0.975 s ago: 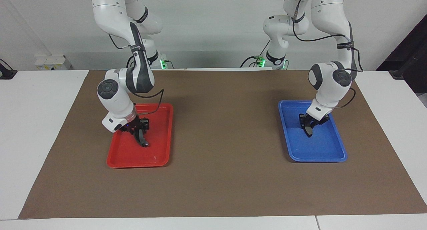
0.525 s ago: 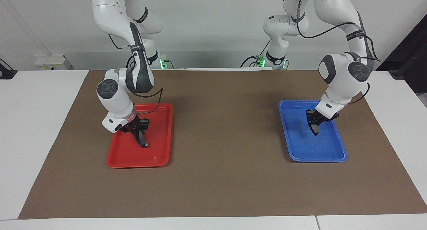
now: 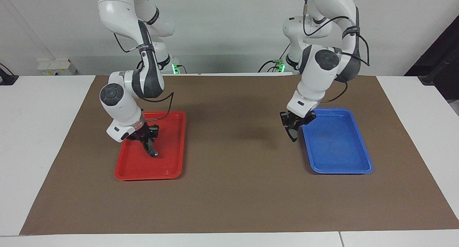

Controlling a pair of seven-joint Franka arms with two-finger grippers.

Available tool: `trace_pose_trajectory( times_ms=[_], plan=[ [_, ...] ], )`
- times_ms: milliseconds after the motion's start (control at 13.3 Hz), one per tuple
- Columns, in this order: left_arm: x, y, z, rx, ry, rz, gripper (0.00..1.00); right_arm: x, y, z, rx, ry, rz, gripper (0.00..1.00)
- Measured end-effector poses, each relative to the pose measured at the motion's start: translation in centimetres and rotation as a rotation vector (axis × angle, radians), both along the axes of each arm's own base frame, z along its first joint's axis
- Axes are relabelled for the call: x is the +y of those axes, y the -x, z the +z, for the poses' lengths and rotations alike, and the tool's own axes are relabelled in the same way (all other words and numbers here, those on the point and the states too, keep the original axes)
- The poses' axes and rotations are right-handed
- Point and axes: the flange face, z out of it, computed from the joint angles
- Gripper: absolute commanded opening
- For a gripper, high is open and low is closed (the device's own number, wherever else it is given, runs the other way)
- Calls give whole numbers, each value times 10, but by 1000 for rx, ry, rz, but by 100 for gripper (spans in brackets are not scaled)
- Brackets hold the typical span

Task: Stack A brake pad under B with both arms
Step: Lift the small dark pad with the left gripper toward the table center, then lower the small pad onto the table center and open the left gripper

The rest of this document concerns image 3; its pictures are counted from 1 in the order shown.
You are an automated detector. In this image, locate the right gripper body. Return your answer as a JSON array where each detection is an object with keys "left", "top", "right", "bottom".
[{"left": 128, "top": 124, "right": 160, "bottom": 142}]

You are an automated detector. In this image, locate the red plastic tray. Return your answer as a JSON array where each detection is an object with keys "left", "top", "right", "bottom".
[{"left": 114, "top": 110, "right": 187, "bottom": 181}]

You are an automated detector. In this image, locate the black cable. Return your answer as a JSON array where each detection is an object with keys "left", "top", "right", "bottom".
[
  {"left": 142, "top": 91, "right": 175, "bottom": 127},
  {"left": 302, "top": 0, "right": 370, "bottom": 67},
  {"left": 113, "top": 32, "right": 141, "bottom": 54},
  {"left": 324, "top": 81, "right": 349, "bottom": 103},
  {"left": 257, "top": 43, "right": 292, "bottom": 73}
]

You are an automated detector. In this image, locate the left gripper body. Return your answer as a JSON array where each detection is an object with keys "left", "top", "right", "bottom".
[{"left": 280, "top": 110, "right": 317, "bottom": 130}]

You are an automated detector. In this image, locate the black stand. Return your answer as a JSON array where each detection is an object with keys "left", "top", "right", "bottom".
[
  {"left": 418, "top": 51, "right": 459, "bottom": 86},
  {"left": 0, "top": 63, "right": 19, "bottom": 86}
]

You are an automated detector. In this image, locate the blue plastic tray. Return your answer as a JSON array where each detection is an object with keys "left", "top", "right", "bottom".
[{"left": 301, "top": 108, "right": 374, "bottom": 175}]

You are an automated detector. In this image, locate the white wall socket box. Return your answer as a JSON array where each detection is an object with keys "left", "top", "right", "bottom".
[{"left": 37, "top": 58, "right": 78, "bottom": 76}]

